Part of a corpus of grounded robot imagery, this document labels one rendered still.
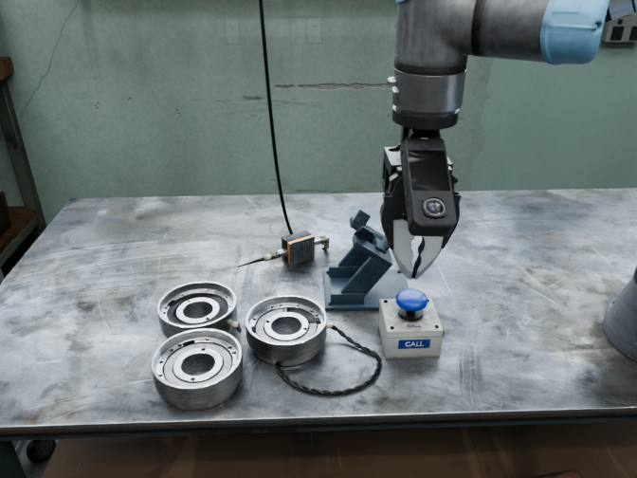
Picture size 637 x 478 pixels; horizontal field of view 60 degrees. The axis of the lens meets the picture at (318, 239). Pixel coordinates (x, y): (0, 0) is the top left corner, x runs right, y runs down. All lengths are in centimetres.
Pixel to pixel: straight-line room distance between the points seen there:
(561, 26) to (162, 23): 184
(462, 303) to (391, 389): 21
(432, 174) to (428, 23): 15
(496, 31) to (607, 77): 200
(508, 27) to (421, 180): 16
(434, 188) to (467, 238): 44
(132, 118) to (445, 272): 171
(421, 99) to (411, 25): 7
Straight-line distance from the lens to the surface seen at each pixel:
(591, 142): 263
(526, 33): 56
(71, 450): 103
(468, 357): 75
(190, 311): 80
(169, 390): 66
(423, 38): 58
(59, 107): 246
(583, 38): 56
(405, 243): 67
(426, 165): 60
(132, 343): 79
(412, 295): 72
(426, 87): 59
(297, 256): 90
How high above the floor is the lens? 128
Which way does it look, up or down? 29 degrees down
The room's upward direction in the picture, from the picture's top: straight up
